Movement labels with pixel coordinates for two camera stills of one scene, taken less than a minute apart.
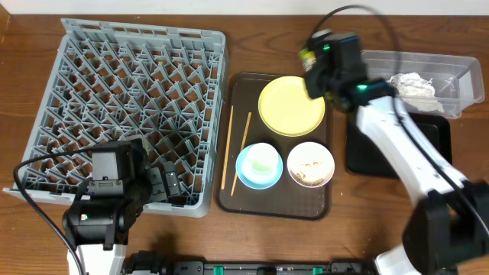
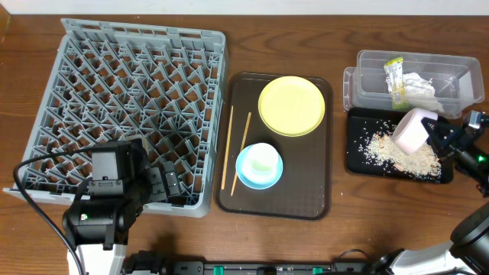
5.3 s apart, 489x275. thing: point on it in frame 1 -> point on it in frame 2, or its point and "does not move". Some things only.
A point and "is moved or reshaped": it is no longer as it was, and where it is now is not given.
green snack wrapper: (308, 58) -> (394, 81)
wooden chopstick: (227, 148) does not move
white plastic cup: (260, 163) does not move
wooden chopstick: (242, 147) does not move
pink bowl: (311, 165) is moved or reshaped
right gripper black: (311, 78) -> (455, 134)
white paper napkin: (416, 92) does not move
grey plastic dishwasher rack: (111, 83) does not move
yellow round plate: (286, 108) does not move
